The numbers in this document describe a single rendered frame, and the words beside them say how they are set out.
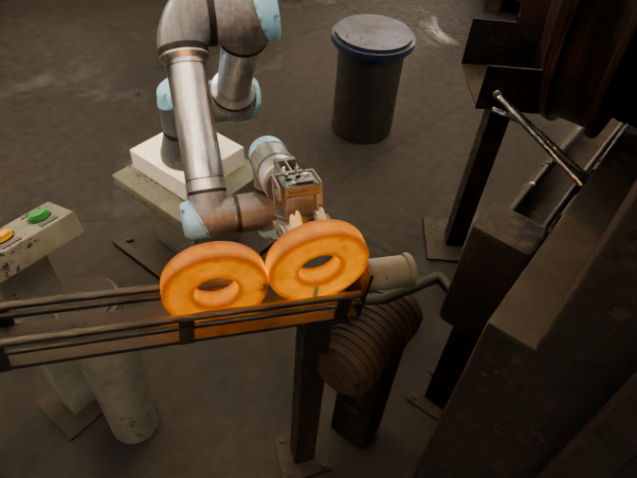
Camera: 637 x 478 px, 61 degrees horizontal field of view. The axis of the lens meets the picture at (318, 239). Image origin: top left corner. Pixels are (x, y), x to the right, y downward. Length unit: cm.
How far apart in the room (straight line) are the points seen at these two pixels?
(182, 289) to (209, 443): 75
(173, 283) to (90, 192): 139
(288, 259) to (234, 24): 52
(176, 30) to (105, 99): 155
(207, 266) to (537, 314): 42
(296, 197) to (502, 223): 32
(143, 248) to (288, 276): 111
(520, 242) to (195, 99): 63
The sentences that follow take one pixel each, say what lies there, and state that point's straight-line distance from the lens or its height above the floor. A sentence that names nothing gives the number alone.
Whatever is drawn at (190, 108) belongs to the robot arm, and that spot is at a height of 77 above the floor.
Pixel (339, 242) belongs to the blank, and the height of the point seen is 80.
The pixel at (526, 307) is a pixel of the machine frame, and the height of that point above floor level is 87.
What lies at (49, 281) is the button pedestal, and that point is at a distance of 122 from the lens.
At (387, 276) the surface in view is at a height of 69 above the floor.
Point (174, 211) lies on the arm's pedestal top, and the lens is 155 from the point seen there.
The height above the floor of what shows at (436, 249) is 1.
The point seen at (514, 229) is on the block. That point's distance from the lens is 85.
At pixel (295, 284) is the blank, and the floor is 71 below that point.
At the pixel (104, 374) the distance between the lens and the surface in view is 121.
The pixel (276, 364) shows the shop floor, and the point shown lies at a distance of 157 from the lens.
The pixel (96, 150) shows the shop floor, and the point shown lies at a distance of 233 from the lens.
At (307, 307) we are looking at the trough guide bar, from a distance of 86.
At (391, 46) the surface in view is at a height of 43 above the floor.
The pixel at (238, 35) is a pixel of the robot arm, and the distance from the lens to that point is 113.
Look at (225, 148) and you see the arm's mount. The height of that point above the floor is 36.
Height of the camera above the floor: 135
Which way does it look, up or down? 46 degrees down
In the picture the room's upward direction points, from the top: 5 degrees clockwise
